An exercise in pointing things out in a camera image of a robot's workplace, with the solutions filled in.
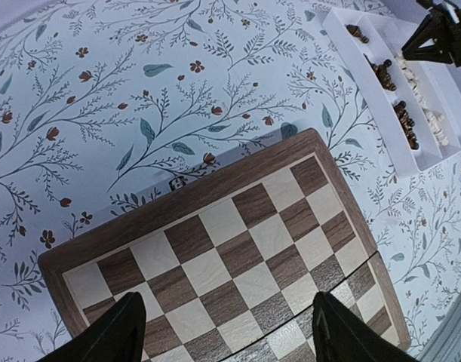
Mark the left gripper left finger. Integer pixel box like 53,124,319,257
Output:
41,292,146,362

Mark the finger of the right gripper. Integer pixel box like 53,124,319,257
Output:
401,7,458,64

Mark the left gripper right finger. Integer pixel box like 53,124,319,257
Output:
312,292,416,362

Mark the wooden chess board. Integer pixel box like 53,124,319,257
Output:
38,129,410,361

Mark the pile of dark chess pieces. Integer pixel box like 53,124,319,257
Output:
346,24,420,150

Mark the pile of light chess pieces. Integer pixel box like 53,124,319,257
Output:
395,51,450,146

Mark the white plastic tray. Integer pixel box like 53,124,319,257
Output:
322,8,461,177

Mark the floral patterned table mat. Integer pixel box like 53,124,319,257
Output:
0,1,461,361

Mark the front aluminium rail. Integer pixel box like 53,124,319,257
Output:
417,292,461,362

